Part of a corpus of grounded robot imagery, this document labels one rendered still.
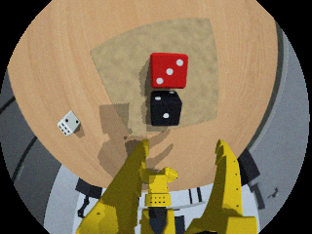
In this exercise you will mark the tan textured mat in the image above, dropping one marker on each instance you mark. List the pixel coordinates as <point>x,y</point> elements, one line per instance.
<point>123,65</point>

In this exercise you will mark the red die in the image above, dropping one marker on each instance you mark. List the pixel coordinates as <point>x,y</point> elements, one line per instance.
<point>168,71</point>

